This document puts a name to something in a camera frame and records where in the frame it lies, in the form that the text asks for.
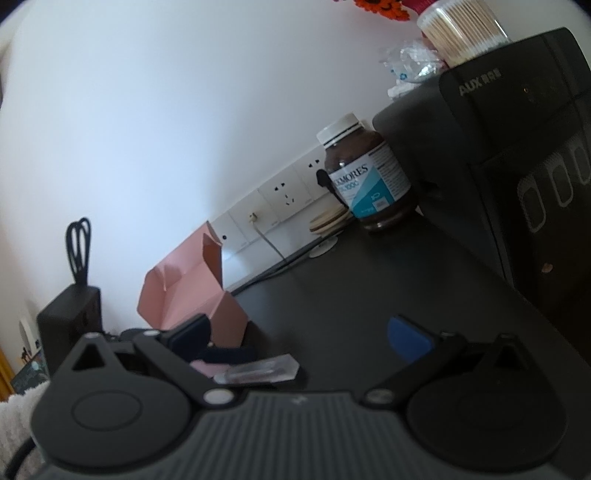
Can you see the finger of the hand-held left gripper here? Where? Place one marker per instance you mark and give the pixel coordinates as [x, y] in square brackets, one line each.
[231, 355]

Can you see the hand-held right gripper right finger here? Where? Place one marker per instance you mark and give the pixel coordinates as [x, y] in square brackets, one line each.
[408, 339]

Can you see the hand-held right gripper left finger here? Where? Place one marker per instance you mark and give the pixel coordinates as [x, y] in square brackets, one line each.
[194, 334]

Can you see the grey tube white cap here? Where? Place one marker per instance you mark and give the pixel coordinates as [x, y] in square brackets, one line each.
[263, 371]

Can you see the pink cardboard box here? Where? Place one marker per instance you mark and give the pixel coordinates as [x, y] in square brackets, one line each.
[184, 295]

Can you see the black desktop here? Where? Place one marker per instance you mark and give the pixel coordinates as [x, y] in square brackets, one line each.
[351, 295]

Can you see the white fluffy robe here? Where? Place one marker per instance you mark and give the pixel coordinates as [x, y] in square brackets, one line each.
[18, 415]

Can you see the brown supplement bottle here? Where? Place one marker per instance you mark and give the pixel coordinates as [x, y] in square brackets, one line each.
[374, 180]

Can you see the black power plug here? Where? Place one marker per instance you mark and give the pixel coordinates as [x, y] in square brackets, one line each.
[325, 180]

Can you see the black appliance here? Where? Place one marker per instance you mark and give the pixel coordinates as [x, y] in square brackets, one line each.
[508, 184]

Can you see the clear plastic wrapped pack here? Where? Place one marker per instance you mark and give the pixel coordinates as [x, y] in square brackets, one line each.
[413, 62]

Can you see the clear cotton swab box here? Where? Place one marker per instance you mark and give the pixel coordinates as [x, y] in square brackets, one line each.
[461, 32]

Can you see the white wall socket panel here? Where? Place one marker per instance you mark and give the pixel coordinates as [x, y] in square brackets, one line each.
[277, 194]

